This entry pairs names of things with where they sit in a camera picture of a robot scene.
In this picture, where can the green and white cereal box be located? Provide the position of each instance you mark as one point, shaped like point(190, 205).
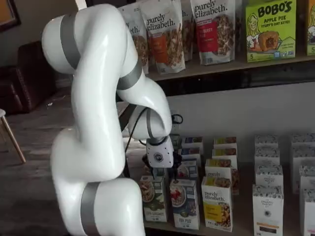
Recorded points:
point(152, 199)

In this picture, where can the white chair with wooden legs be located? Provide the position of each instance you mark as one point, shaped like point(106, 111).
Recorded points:
point(13, 140)

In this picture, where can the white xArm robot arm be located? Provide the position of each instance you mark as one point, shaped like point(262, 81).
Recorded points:
point(98, 123)

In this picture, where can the red label purely elizabeth pouch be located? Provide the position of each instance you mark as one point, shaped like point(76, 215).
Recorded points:
point(214, 34)

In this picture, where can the purely elizabeth granola pouch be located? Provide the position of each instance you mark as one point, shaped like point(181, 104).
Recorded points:
point(187, 32)
point(137, 46)

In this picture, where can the brown leather armchair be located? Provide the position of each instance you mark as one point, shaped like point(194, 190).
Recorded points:
point(29, 78)

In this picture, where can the black metal wooden board shelf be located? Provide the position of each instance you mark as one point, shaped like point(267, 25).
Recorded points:
point(236, 71)

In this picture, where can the yellow purely elizabeth granola box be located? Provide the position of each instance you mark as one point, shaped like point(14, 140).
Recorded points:
point(225, 154)
point(216, 209)
point(225, 142)
point(221, 169)

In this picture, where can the white organic pantry box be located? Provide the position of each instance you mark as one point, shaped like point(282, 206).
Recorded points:
point(268, 175)
point(309, 214)
point(307, 177)
point(267, 156)
point(303, 140)
point(266, 140)
point(267, 211)
point(304, 156)

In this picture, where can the orange label purely elizabeth pouch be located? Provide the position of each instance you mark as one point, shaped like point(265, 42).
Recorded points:
point(163, 41)

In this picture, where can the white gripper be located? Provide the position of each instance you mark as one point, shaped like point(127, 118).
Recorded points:
point(160, 153)

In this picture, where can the blue and white cereal box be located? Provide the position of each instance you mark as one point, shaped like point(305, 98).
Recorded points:
point(193, 142)
point(184, 206)
point(188, 169)
point(193, 152)

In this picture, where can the green Bobo's apple pie box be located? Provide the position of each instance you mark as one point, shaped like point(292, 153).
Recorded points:
point(270, 32)

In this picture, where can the dark framed picture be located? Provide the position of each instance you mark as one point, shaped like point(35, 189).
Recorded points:
point(9, 14)

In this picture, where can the yellow snack box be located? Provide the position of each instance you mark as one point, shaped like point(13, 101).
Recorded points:
point(311, 29)

